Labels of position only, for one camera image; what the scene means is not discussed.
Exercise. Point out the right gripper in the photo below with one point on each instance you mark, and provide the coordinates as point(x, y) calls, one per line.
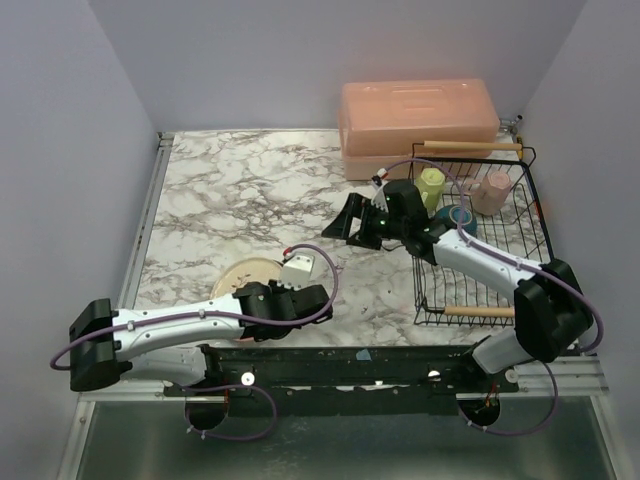
point(367, 226)

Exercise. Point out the yellow-green ceramic mug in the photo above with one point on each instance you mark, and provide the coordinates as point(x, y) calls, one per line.
point(430, 184)

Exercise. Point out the pink and cream plate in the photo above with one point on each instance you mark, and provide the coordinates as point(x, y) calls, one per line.
point(238, 275)

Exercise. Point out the dark bowl cream inside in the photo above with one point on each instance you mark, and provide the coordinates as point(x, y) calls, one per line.
point(457, 214)

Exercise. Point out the pink ceramic mug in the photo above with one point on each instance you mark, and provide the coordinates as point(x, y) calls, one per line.
point(490, 194)

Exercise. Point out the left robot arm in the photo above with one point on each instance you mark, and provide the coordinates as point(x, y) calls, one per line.
point(106, 343)

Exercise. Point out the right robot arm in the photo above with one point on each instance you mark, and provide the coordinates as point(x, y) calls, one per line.
point(550, 310)

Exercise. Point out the translucent pink storage box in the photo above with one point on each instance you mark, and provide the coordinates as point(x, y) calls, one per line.
point(379, 122)

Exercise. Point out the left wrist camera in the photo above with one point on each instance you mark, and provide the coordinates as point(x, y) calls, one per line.
point(296, 269)

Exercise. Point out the black wire dish rack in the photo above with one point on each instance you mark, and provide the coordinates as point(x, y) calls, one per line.
point(445, 297)

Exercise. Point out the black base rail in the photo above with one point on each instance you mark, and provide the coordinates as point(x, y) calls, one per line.
point(340, 381)

